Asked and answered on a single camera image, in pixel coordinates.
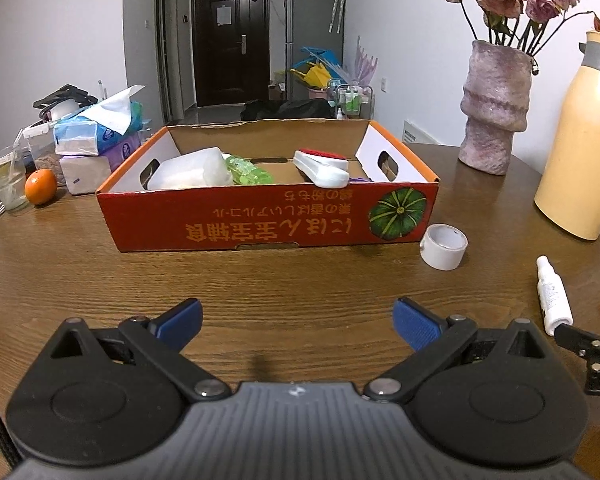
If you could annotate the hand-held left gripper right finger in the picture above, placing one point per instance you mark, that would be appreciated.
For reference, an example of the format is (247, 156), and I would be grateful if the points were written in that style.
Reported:
(417, 325)

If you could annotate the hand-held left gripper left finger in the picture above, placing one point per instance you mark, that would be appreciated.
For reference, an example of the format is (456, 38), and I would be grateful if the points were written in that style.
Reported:
(180, 324)

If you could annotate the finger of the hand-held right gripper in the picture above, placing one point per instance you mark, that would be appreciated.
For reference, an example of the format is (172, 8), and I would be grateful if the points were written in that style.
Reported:
(587, 342)

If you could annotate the small white bottle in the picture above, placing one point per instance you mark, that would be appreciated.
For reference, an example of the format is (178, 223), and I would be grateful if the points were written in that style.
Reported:
(555, 300)

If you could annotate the red cardboard box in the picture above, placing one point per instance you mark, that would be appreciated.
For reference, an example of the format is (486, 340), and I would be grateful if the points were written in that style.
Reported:
(230, 220)

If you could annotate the white plastic box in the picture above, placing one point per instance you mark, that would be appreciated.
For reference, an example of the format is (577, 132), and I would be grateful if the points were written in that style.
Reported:
(190, 170)

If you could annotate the purple bottle cap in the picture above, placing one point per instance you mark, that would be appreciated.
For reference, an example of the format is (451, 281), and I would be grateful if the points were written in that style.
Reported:
(357, 179)

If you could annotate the green spray bottle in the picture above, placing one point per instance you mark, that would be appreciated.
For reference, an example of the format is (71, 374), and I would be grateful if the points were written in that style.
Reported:
(250, 172)

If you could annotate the red and white lint brush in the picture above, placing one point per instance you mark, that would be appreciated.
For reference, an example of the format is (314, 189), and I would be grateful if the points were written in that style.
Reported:
(322, 172)

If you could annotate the white tape roll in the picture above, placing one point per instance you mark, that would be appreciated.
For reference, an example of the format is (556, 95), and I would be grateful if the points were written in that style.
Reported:
(442, 250)

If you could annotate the yellow thermos jug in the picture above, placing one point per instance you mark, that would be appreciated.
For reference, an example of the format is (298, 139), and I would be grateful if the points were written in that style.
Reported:
(580, 160)

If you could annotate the pale purple tissue pack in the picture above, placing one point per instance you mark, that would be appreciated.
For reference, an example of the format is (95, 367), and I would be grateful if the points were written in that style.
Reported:
(87, 175)

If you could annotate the white flat box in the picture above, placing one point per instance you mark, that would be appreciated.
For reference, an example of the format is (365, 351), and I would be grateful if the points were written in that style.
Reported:
(416, 132)

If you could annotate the orange fruit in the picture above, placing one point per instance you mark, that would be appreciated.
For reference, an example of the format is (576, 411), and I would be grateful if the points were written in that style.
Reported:
(41, 187)

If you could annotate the blue tissue pack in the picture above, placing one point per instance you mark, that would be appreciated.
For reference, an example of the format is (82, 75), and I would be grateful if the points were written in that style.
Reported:
(80, 135)

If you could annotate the clear container with white lid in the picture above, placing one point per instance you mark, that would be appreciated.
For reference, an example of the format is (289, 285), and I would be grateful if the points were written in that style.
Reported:
(42, 147)

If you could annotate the clear glass cup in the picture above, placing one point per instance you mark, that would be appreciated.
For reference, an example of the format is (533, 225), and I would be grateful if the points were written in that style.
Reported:
(7, 180)

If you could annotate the white trolley with bottles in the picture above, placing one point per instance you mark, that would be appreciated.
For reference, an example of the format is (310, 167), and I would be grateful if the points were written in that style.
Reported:
(355, 102)

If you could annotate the black bag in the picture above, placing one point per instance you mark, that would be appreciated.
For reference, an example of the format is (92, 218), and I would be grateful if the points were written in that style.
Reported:
(285, 110)

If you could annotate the pink bucket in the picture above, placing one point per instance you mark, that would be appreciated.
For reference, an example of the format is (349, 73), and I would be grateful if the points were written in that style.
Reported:
(317, 94)

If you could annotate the black folding stand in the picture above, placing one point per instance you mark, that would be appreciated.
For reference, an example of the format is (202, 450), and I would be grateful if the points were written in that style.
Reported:
(65, 95)

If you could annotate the dark wooden door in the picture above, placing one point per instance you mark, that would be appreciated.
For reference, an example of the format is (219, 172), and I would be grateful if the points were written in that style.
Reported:
(230, 60)

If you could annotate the yellow bag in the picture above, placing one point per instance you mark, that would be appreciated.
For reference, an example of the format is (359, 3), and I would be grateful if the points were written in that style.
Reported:
(315, 76)

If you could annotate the blue plastic rack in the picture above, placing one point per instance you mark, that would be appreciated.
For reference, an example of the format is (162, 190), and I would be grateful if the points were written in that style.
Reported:
(320, 55)

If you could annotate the white paper notice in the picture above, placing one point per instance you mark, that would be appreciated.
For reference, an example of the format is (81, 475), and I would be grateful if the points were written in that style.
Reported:
(224, 16)

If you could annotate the grey refrigerator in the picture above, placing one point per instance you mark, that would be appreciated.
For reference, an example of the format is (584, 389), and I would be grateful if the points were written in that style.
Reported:
(312, 25)

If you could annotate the white folded umbrella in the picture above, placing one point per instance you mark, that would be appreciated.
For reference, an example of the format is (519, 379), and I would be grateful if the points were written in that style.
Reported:
(338, 0)

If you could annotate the purple wall decoration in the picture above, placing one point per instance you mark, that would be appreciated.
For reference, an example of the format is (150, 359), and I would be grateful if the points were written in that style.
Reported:
(366, 62)

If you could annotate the dark side door frame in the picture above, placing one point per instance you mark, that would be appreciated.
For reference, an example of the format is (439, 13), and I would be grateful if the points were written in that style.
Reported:
(167, 50)

